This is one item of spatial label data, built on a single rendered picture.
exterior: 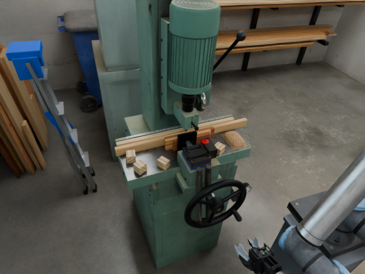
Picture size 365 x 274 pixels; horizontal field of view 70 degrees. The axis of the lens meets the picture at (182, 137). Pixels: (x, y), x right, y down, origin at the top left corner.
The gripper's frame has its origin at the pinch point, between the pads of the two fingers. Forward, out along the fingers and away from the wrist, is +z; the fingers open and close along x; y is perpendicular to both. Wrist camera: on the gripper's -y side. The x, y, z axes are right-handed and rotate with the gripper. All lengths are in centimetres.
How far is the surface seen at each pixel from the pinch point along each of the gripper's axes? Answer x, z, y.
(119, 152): 38, 38, 36
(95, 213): 57, 107, -37
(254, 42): -160, 210, 67
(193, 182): 13.3, 15.7, 25.3
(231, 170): -12.6, 28.6, 17.6
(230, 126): -18, 38, 37
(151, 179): 28.3, 25.5, 26.3
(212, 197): 6.1, 13.3, 17.5
